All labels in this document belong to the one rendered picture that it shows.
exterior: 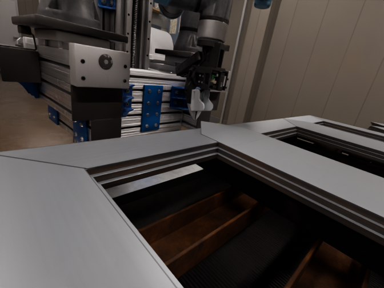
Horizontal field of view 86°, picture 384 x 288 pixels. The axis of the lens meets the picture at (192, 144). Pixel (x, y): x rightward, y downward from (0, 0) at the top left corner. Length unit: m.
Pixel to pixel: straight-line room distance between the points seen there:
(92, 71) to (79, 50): 0.05
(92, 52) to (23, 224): 0.41
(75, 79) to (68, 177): 0.30
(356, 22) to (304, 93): 0.99
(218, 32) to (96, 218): 0.48
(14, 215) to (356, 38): 3.57
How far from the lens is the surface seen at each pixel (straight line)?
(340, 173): 0.47
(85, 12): 0.69
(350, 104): 3.50
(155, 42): 4.27
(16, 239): 0.21
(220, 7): 0.58
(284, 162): 0.43
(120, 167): 0.31
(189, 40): 0.96
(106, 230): 0.20
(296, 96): 3.61
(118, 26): 0.89
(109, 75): 0.57
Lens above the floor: 0.98
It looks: 20 degrees down
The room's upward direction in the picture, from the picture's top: 9 degrees clockwise
